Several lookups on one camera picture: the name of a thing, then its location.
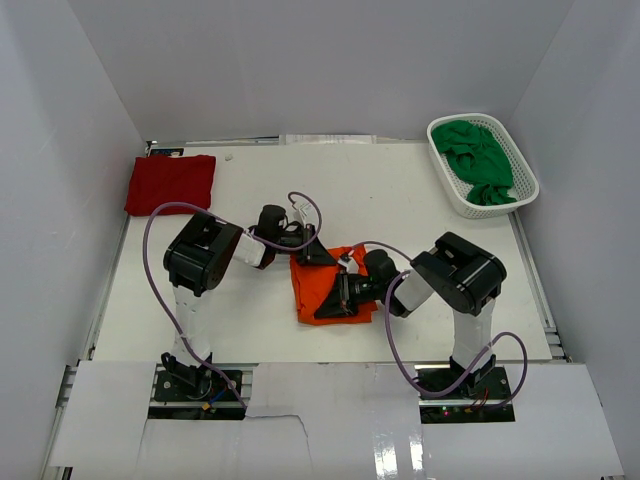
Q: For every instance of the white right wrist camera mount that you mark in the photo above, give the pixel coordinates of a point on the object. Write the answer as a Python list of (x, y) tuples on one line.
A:
[(351, 260)]

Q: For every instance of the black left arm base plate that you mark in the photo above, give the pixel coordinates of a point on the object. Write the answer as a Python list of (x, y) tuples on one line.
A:
[(211, 400)]

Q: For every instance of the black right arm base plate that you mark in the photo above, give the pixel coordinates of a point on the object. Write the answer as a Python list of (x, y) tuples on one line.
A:
[(477, 405)]

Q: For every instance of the blue label sticker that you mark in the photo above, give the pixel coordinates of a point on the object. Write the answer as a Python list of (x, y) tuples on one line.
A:
[(165, 151)]

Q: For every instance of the green t shirt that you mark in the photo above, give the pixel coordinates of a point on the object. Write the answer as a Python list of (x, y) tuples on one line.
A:
[(477, 159)]

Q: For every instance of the white plastic laundry basket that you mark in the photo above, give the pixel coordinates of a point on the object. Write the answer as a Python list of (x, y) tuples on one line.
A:
[(525, 189)]

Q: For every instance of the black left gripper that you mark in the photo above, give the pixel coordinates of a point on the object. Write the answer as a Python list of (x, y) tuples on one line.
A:
[(314, 254)]

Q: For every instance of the folded dark red t shirt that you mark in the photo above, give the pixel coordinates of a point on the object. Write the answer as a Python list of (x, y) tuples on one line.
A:
[(159, 179)]

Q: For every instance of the orange t shirt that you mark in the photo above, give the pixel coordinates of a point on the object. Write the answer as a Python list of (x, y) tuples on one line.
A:
[(311, 286)]

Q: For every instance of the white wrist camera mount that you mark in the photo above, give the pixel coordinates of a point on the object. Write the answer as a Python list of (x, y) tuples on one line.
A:
[(305, 213), (351, 260)]

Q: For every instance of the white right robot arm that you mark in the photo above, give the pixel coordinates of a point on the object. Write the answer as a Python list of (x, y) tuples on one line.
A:
[(466, 277)]

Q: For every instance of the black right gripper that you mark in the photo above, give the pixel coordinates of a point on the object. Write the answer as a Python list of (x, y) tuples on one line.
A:
[(338, 303)]

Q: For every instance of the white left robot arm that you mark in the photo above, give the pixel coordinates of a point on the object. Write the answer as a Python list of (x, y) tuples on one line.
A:
[(197, 260)]

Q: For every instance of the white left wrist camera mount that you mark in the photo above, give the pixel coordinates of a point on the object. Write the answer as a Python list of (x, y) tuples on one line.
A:
[(305, 213)]

